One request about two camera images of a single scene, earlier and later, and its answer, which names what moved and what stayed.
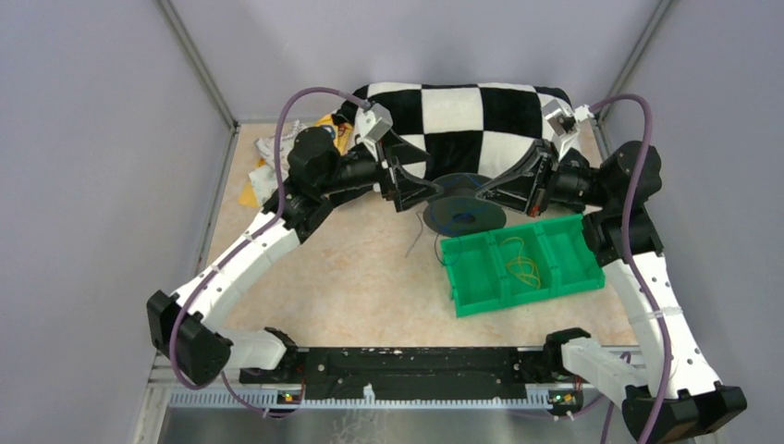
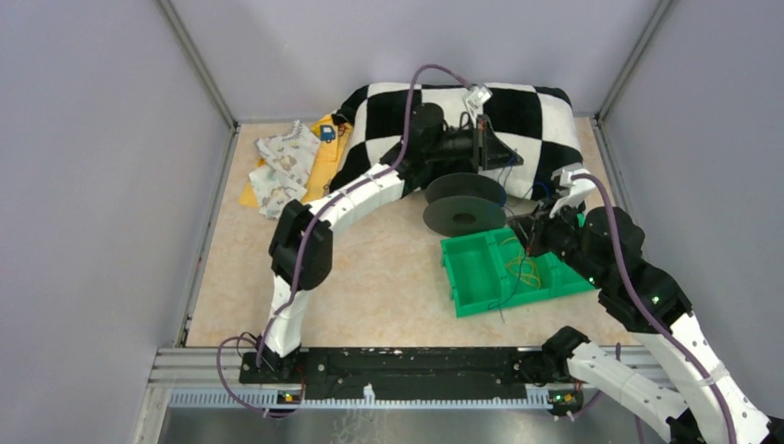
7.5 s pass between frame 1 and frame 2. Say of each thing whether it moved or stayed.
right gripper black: moved
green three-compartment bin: stayed
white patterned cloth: stayed
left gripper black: moved
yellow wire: stayed
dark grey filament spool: stayed
